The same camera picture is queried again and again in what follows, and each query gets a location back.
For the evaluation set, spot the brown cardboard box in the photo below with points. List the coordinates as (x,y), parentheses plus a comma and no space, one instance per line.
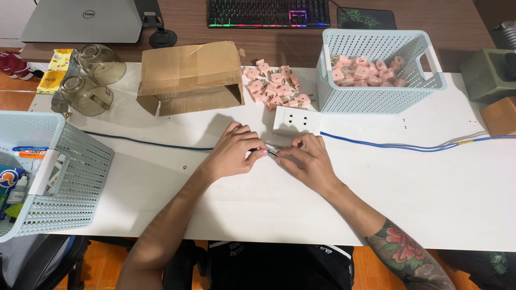
(500,116)

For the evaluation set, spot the white wall socket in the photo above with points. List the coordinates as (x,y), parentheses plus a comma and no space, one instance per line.
(296,121)

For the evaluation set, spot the pink adapters in plastic bags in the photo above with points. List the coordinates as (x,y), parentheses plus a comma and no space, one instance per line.
(369,72)

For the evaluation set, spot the person's right hand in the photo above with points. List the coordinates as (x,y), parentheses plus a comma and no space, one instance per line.
(308,163)

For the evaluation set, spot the red white shoes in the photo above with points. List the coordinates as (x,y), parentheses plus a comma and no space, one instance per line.
(16,64)

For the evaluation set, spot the pile of pink plug adapters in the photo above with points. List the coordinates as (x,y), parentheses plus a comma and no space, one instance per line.
(277,86)

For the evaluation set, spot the torn cardboard box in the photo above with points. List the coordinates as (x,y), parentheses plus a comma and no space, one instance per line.
(191,76)

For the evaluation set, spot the yellow patterned packet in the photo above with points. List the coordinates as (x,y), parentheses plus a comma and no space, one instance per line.
(55,70)

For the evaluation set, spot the green box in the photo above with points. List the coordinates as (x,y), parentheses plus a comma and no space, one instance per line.
(487,74)

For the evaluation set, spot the dark bag with green items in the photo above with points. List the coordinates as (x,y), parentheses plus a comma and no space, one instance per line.
(479,268)

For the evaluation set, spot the grey metal object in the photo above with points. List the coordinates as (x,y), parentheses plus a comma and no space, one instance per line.
(504,34)

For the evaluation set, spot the black chair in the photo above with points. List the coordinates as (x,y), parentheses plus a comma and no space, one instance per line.
(52,261)

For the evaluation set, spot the black green mouse pad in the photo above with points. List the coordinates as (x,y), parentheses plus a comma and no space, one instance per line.
(367,18)

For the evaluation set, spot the light blue plastic basket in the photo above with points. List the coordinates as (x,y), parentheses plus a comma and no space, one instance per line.
(375,72)

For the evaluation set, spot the smoky glass mug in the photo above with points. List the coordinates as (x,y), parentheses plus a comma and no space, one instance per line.
(85,94)
(100,62)

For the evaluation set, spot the light blue basket with supplies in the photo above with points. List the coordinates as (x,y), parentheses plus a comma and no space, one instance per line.
(48,177)

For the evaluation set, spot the black backlit keyboard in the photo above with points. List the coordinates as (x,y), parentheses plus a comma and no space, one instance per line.
(268,13)

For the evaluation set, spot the person's black shorts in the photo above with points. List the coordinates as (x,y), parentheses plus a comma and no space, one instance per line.
(278,266)

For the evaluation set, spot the person's left hand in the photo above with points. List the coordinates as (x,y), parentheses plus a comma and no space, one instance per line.
(229,155)

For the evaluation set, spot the silver laptop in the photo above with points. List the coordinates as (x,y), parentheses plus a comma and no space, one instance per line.
(82,20)

